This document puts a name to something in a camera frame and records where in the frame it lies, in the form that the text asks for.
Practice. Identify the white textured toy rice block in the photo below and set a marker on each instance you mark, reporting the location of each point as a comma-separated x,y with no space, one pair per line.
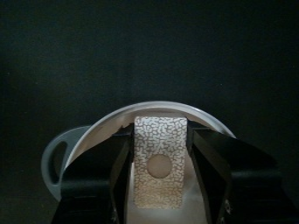
159,137

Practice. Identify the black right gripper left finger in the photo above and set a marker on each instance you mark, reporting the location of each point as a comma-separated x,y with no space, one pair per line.
93,175

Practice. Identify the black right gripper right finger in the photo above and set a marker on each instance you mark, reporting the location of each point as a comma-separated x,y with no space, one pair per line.
233,175

